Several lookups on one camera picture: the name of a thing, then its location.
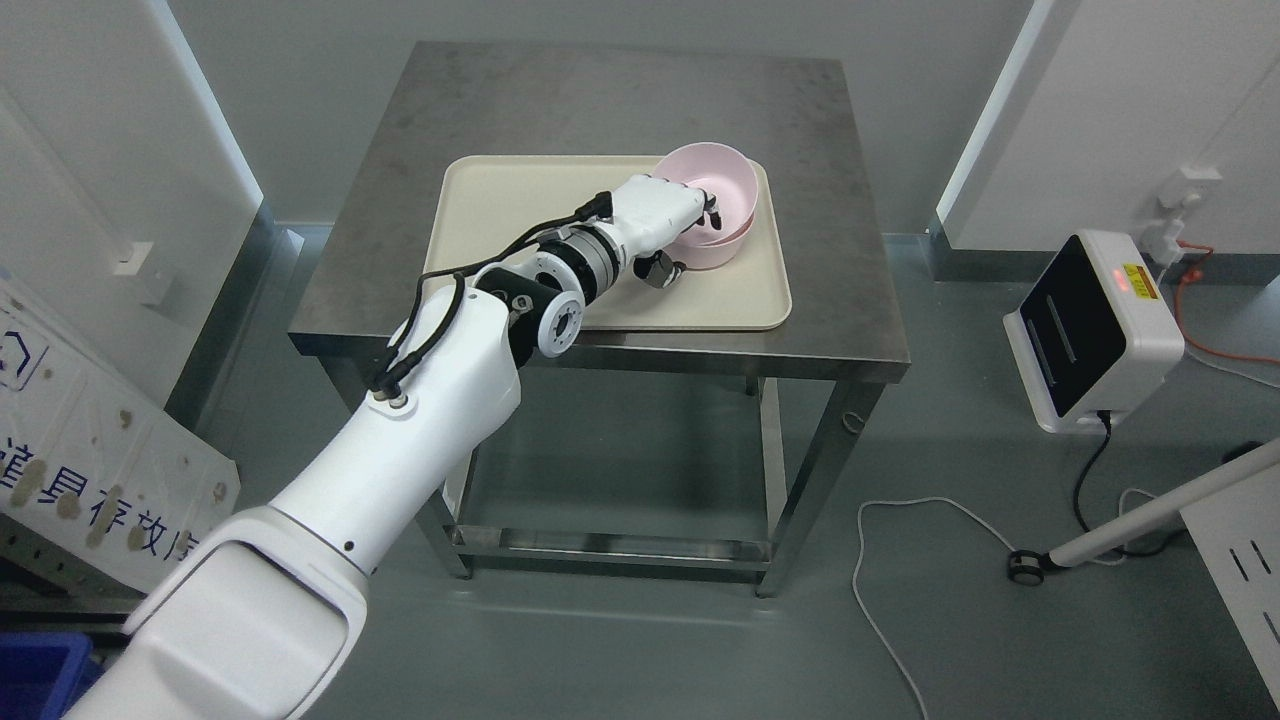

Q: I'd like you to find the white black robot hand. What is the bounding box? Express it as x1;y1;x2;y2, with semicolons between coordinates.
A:
605;174;722;290

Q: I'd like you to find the pink bowl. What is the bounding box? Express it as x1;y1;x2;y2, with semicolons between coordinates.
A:
653;142;759;247
666;213;755;272

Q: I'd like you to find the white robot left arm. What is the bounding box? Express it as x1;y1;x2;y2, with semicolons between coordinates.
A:
67;179;678;719

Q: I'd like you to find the metal shelf rack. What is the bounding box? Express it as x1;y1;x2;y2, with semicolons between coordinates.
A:
1;516;142;671

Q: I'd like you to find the beige plastic tray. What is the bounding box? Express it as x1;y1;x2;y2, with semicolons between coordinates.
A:
424;155;794;333

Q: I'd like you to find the stainless steel table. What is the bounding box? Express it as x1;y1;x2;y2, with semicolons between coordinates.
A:
289;42;910;598

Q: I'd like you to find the white black box device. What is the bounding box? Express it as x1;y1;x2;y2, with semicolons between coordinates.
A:
1002;229;1185;434

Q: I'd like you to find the white wheeled stand leg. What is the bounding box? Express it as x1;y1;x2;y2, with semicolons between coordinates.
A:
1005;438;1279;587

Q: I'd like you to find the white sign with text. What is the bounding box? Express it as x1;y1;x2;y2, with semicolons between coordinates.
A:
1;279;241;593

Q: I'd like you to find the white perforated panel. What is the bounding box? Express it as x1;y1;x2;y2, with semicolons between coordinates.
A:
1181;471;1279;703

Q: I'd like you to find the blue storage bin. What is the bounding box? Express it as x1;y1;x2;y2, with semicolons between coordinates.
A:
1;632;104;719

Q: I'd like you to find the white floor cable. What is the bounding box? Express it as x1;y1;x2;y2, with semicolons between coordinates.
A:
851;497;1019;720

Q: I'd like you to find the black power cable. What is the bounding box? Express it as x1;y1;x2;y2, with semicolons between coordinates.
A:
1073;413;1190;559

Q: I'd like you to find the white wall switch box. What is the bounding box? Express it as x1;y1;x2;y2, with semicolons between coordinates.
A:
109;242;178;307

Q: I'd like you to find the white wall socket plug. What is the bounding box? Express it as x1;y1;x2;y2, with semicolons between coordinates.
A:
1138;165;1222;270

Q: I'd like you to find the orange cable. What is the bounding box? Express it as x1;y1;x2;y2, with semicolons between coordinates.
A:
1172;243;1280;365

